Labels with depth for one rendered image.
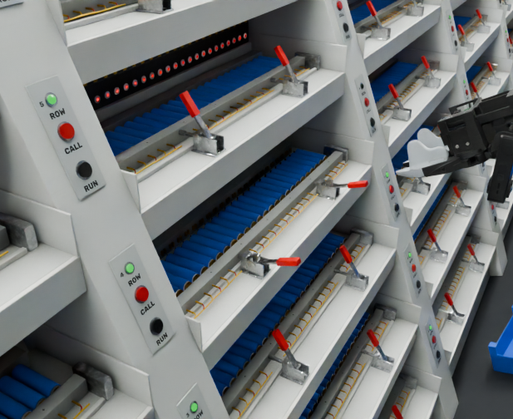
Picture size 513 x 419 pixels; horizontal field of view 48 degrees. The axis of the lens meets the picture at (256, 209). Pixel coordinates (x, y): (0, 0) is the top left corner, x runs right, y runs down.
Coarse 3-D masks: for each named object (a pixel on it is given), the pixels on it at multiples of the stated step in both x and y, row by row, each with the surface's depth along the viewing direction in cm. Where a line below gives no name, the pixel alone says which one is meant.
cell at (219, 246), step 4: (192, 236) 91; (196, 236) 91; (200, 236) 91; (192, 240) 90; (196, 240) 90; (200, 240) 90; (204, 240) 90; (208, 240) 90; (212, 240) 90; (204, 244) 90; (208, 244) 89; (212, 244) 89; (216, 244) 89; (220, 244) 89; (224, 244) 89; (212, 248) 89; (216, 248) 89; (220, 248) 88; (224, 248) 88
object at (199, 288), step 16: (336, 160) 114; (320, 176) 108; (304, 192) 103; (288, 208) 98; (304, 208) 100; (256, 224) 93; (272, 224) 94; (288, 224) 96; (240, 240) 89; (256, 240) 91; (272, 240) 92; (224, 256) 85; (208, 272) 82; (224, 272) 84; (240, 272) 84; (192, 288) 79; (208, 288) 81; (224, 288) 81; (192, 304) 78; (208, 304) 78
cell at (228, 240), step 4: (200, 228) 93; (200, 232) 92; (204, 232) 92; (208, 232) 92; (212, 232) 92; (204, 236) 92; (208, 236) 91; (212, 236) 91; (216, 236) 91; (220, 236) 91; (224, 236) 91; (228, 236) 91; (216, 240) 91; (220, 240) 90; (224, 240) 90; (228, 240) 90; (232, 240) 90; (228, 244) 90
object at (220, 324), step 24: (312, 144) 121; (336, 144) 118; (360, 144) 115; (360, 168) 115; (360, 192) 114; (216, 216) 100; (312, 216) 99; (336, 216) 105; (288, 240) 93; (312, 240) 96; (240, 288) 82; (264, 288) 84; (216, 312) 78; (240, 312) 79; (216, 336) 74; (216, 360) 76
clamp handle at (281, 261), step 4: (256, 256) 84; (256, 260) 84; (260, 260) 85; (264, 260) 84; (268, 260) 84; (272, 260) 83; (276, 260) 83; (280, 260) 82; (284, 260) 82; (288, 260) 81; (292, 260) 81; (296, 260) 80; (300, 260) 81; (280, 264) 82; (284, 264) 82; (288, 264) 81; (292, 264) 81; (296, 264) 80
